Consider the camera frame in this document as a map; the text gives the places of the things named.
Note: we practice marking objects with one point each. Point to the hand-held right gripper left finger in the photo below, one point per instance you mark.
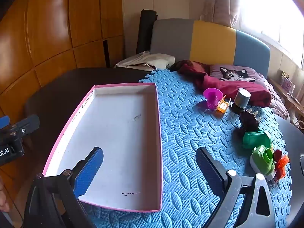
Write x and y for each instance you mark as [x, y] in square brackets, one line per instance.
[90, 171]

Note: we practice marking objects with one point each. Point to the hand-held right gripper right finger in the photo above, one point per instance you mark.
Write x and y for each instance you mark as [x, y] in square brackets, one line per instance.
[209, 168]

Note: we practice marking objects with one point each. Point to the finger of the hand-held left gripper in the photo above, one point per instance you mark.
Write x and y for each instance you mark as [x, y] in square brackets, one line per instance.
[3, 121]
[26, 124]

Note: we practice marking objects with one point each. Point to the pink cardboard box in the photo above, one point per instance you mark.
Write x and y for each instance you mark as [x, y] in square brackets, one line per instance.
[118, 135]

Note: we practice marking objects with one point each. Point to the green white plug toy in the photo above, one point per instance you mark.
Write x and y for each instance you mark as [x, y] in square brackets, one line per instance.
[261, 163]

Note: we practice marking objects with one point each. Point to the teal green plastic toy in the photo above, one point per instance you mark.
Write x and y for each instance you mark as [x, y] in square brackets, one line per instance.
[255, 139]

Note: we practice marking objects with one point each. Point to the dark brown hair brush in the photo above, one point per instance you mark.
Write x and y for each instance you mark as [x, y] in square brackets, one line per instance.
[248, 123]

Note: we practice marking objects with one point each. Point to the small orange plastic toy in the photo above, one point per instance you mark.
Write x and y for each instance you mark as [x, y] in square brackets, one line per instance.
[223, 106]

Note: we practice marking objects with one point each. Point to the purple plastic toy cup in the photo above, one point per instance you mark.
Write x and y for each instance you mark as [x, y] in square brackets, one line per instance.
[211, 97]

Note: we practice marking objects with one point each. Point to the red plastic block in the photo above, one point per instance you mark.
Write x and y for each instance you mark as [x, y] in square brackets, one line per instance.
[282, 167]

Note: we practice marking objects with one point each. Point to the grey cylindrical speaker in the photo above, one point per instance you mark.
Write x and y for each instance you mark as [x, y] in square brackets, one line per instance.
[241, 99]

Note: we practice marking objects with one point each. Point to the person's left hand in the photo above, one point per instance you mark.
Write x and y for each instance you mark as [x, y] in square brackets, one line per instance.
[2, 194]

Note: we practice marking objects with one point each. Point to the blue foam puzzle mat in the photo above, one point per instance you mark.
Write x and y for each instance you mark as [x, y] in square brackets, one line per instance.
[185, 135]

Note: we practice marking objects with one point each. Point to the maroon folded cloth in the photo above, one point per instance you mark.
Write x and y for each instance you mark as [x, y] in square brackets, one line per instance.
[228, 87]

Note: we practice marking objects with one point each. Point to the pink duvet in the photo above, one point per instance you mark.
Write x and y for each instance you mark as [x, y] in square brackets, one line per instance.
[275, 97]

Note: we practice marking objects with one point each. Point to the wooden wardrobe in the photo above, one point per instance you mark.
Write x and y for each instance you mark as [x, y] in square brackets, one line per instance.
[47, 28]

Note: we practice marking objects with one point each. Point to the cat print pillow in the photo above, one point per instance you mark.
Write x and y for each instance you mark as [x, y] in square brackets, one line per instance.
[235, 73]

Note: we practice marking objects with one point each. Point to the dark red cushion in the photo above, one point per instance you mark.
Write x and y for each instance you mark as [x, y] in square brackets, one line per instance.
[190, 67]

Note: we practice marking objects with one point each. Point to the wooden side table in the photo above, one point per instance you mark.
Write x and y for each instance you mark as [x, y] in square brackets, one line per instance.
[294, 102]

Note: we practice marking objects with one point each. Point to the purple box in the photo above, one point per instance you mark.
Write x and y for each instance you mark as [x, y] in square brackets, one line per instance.
[287, 82]

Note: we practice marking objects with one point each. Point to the white cloth bag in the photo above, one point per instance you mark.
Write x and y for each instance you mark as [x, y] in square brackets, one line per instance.
[147, 60]

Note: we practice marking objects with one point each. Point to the grey yellow blue headboard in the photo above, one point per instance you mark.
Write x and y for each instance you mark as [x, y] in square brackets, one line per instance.
[213, 42]

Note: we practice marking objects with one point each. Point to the black rolled yoga mat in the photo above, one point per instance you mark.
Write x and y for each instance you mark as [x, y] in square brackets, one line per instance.
[145, 30]

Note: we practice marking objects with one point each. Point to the pink patterned curtain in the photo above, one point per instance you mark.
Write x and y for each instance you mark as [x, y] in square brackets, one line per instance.
[218, 2]

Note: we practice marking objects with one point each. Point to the window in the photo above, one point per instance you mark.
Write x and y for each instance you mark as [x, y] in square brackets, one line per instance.
[268, 9]

